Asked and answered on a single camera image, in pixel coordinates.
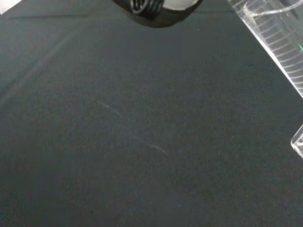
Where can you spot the black bench cloth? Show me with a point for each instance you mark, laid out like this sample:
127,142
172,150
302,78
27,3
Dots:
132,123

